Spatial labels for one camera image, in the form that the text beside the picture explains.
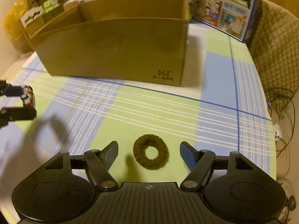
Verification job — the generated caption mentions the brown hair scrunchie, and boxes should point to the brown hair scrunchie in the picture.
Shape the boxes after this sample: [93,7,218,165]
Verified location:
[133,134,169,170]

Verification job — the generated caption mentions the checked tablecloth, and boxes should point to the checked tablecloth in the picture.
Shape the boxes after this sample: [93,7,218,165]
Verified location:
[0,23,277,224]

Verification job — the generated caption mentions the yellow plastic bag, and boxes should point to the yellow plastic bag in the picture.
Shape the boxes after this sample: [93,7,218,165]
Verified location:
[3,0,30,41]

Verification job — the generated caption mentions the white power strip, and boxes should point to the white power strip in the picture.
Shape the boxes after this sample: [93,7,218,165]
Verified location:
[273,123,282,141]

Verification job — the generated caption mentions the green tissue packs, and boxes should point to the green tissue packs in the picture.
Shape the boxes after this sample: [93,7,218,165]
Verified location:
[42,0,61,13]

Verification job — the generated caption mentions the open brown cardboard box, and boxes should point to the open brown cardboard box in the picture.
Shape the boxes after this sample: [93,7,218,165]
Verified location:
[29,0,189,86]

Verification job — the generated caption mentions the quilted beige chair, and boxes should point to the quilted beige chair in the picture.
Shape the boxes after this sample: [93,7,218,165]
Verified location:
[245,0,298,111]

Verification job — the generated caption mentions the dark blue milk carton box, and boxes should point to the dark blue milk carton box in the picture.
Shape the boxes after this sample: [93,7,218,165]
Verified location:
[193,0,256,42]

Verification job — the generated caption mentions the brown carton with handle cutout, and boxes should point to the brown carton with handle cutout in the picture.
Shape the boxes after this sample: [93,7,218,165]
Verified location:
[20,5,64,36]

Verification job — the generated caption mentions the floor cables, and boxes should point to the floor cables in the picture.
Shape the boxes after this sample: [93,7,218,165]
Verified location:
[266,87,298,178]

